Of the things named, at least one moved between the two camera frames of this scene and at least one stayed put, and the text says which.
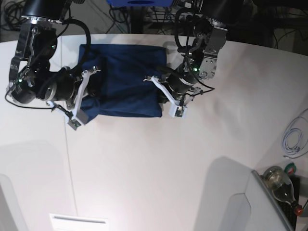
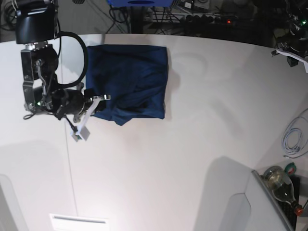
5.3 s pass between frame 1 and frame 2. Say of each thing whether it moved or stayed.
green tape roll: stayed
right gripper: moved
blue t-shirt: moved
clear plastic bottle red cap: stayed
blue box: stayed
